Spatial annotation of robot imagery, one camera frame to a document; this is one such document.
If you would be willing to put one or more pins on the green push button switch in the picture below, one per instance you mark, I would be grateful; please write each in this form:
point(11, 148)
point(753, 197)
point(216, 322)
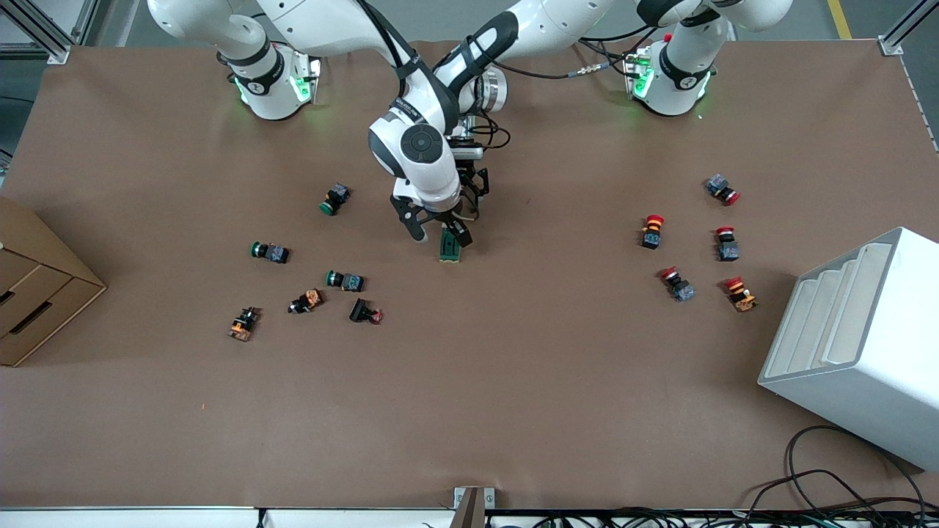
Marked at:
point(345, 281)
point(270, 252)
point(334, 199)

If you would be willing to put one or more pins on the black switch red body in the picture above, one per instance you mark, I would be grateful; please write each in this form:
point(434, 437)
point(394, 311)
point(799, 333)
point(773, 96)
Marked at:
point(365, 312)

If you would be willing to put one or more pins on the black knob switch orange body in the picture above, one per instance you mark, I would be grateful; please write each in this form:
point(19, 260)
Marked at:
point(306, 301)
point(243, 323)

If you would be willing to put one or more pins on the aluminium frame profile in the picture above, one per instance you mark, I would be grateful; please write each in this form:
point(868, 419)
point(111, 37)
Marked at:
point(899, 37)
point(51, 45)

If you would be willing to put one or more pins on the metal table clamp bracket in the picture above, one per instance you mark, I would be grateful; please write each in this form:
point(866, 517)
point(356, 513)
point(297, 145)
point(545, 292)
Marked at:
point(473, 506)

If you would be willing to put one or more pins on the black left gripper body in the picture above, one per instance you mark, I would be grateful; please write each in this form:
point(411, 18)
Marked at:
point(473, 182)

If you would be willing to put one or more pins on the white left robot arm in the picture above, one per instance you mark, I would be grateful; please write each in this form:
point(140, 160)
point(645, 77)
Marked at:
point(565, 18)

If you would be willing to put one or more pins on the red button switch orange body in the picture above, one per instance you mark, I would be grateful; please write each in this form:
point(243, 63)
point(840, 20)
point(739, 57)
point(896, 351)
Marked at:
point(739, 293)
point(652, 231)

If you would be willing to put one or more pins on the brown cardboard box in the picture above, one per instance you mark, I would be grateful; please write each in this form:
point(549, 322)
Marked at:
point(37, 293)

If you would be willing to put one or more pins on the red button switch grey body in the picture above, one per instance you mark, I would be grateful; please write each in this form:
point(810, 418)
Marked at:
point(676, 284)
point(726, 243)
point(722, 189)

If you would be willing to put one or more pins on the white slotted storage rack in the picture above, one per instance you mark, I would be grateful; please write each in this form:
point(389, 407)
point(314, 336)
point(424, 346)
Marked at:
point(866, 381)

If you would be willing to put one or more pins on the brown table mat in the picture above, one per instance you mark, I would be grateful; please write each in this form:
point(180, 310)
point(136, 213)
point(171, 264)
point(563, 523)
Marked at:
point(513, 403)

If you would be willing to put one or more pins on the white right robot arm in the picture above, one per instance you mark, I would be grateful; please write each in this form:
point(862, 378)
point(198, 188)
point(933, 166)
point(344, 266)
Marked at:
point(433, 176)

